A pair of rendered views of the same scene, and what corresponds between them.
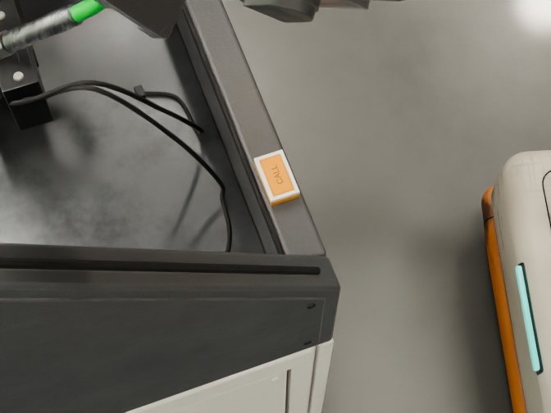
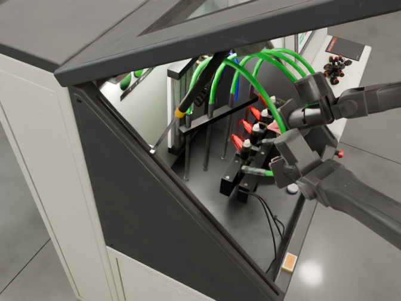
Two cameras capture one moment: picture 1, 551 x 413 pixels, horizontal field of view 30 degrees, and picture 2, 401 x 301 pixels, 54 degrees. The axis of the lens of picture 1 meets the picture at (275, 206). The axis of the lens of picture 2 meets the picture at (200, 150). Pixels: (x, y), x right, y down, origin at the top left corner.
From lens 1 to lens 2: 25 cm
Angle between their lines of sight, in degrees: 30
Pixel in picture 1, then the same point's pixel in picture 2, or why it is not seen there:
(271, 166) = (290, 258)
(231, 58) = (304, 224)
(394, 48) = (379, 289)
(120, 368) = (206, 271)
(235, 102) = (295, 235)
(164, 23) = (281, 184)
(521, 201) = not seen: outside the picture
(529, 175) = not seen: outside the picture
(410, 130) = not seen: outside the picture
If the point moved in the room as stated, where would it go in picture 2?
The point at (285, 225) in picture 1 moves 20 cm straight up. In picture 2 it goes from (280, 276) to (297, 238)
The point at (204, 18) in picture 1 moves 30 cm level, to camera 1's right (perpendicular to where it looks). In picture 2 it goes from (306, 209) to (393, 275)
